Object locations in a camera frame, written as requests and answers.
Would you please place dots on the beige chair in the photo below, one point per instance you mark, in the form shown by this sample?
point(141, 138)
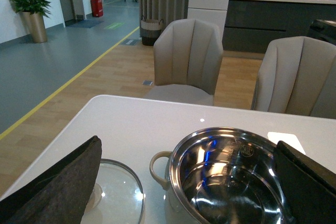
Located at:
point(187, 60)
point(297, 76)

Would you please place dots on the potted green plant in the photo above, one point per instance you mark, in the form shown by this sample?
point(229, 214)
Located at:
point(33, 12)

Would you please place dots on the glass pot lid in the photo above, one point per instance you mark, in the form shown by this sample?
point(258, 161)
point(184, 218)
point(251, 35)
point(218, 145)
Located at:
point(117, 196)

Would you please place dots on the dark kitchen counter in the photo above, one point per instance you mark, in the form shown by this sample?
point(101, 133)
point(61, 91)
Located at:
point(251, 25)

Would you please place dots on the beige chair right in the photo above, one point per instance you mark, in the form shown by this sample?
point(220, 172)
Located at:
point(297, 76)

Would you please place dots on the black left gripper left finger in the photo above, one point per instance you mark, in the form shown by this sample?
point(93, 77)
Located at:
point(61, 193)

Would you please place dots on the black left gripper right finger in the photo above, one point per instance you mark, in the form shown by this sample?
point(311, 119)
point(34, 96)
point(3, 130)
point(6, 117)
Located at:
point(309, 187)

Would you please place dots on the woven laundry basket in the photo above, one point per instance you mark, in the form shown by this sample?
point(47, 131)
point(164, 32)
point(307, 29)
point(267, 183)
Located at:
point(150, 30)

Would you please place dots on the beige chair left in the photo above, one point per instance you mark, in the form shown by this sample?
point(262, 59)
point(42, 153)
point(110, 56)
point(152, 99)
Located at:
point(187, 60)

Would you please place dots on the red bin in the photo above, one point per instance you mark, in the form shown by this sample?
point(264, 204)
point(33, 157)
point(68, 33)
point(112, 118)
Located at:
point(97, 8)

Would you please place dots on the cream steel-rimmed pot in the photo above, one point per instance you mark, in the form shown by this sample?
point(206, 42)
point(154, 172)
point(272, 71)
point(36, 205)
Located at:
point(221, 175)

